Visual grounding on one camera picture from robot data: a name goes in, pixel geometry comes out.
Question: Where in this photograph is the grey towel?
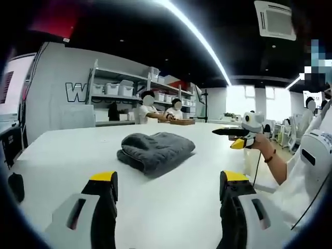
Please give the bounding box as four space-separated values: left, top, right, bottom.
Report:
116 131 196 179

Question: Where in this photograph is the person's right hand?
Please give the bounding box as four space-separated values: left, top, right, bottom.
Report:
252 134 274 159

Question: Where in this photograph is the brown woven tray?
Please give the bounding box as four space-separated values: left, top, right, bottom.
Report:
169 118 196 127

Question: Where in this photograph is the person's white shirt torso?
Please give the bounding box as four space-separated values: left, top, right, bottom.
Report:
268 100 332 234

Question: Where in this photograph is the white chest-worn device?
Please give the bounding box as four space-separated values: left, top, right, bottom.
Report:
300 131 332 172

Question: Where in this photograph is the small black pouch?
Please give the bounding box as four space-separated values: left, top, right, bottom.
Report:
7 172 25 203

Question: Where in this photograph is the ceiling light strip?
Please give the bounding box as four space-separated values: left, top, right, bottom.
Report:
159 0 233 86

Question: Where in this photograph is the black equipment cart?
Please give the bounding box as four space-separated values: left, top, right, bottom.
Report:
0 123 24 170

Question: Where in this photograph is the black bag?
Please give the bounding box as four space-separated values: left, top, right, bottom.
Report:
108 101 121 121

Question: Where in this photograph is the white ceiling air conditioner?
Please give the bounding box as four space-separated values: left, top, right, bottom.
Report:
254 0 298 42

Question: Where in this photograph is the grey metal storage shelf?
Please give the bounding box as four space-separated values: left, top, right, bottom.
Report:
89 59 198 122

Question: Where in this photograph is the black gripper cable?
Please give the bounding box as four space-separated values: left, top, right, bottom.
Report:
252 148 261 188

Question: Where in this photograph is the brown bead bracelet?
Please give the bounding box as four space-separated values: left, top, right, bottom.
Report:
264 148 277 163

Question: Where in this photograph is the black camera stand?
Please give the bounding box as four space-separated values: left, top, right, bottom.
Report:
196 89 210 123

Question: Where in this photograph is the black worn device cable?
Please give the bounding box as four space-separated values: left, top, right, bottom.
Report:
290 165 332 231

